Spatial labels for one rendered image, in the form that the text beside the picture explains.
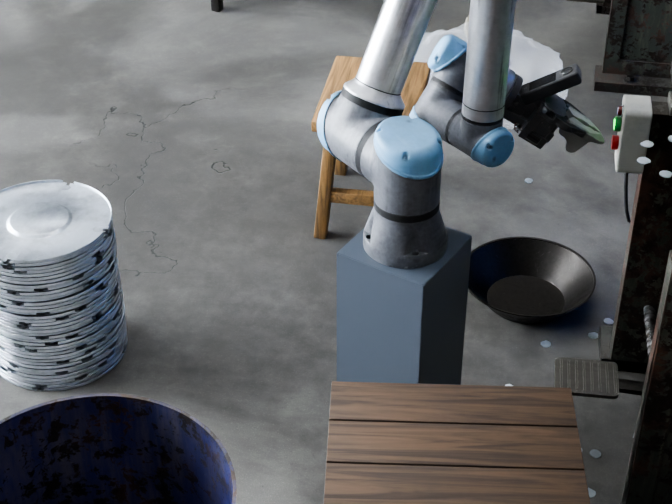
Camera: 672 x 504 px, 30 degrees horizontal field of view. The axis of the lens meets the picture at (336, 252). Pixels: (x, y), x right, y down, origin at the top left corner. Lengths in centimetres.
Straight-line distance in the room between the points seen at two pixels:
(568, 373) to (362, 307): 44
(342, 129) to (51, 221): 68
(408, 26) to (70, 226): 82
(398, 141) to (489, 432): 50
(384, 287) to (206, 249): 90
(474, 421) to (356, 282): 36
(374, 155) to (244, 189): 114
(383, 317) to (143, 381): 64
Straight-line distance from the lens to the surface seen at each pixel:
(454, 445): 199
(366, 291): 221
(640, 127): 235
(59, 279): 248
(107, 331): 262
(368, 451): 197
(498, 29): 211
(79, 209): 259
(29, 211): 259
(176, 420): 187
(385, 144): 208
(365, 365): 232
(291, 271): 292
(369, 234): 221
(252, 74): 377
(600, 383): 242
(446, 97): 229
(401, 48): 216
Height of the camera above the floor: 174
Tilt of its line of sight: 36 degrees down
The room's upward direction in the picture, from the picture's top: straight up
